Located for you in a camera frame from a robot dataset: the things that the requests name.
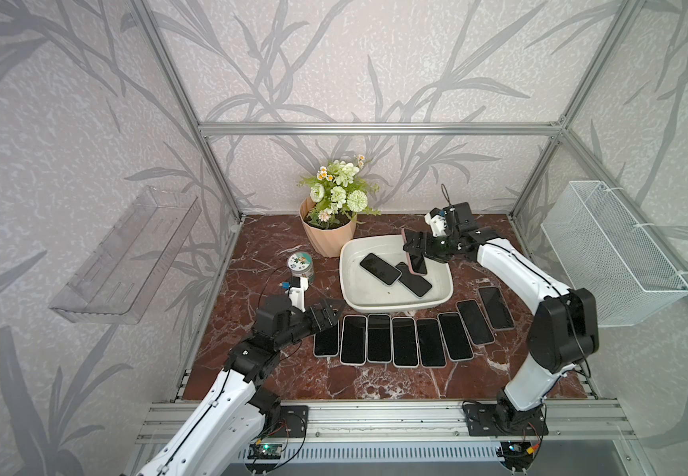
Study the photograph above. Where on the phone with pink case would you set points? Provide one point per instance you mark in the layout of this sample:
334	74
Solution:
353	342

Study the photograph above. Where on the white and green artificial flowers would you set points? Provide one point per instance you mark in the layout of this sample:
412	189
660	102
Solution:
338	194

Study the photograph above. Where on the round tin with cartoon lid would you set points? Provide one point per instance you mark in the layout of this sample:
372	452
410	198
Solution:
301	265

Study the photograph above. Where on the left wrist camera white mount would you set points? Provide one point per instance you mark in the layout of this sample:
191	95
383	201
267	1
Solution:
296	288

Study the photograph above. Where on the phone with light blue case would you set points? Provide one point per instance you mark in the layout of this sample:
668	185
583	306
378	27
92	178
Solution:
379	339

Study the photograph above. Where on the beige flower pot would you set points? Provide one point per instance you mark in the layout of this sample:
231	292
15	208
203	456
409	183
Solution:
326	242

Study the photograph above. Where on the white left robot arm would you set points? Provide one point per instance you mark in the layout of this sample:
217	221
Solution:
237	408

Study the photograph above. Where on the right circuit board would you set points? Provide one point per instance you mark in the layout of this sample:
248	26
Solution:
522	450

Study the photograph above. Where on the phone with cream case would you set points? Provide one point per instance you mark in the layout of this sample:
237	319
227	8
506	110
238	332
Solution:
404	343

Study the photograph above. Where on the circuit board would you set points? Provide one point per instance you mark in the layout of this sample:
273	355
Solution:
264	451
522	450

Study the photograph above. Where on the small phone pink case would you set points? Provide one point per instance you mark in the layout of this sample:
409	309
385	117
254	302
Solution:
497	311

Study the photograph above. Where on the dark phone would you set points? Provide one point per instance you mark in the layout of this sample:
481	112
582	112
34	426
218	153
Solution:
380	269

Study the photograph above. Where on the left circuit board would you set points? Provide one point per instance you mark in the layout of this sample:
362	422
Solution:
264	451

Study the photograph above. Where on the clear acrylic wall shelf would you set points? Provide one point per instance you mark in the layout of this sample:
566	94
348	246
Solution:
121	277

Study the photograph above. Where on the phone light blue bottom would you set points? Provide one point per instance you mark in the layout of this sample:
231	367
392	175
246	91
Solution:
417	284

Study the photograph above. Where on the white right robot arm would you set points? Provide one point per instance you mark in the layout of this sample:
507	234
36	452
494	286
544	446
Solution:
564	330

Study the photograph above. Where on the white wire mesh basket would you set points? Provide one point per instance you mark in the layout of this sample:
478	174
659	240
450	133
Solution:
602	247

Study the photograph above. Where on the white plastic storage box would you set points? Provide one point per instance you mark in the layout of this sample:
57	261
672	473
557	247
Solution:
366	294

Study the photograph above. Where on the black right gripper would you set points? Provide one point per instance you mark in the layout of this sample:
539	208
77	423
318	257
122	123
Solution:
429	250

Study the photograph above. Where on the large phone grey case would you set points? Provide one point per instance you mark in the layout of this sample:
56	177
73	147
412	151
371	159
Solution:
455	338

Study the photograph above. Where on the large phone pink case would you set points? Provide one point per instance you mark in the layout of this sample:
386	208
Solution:
416	262

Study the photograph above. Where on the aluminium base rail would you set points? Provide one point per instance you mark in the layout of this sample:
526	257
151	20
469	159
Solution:
419	431

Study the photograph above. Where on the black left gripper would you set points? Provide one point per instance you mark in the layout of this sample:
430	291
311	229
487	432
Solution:
325	317

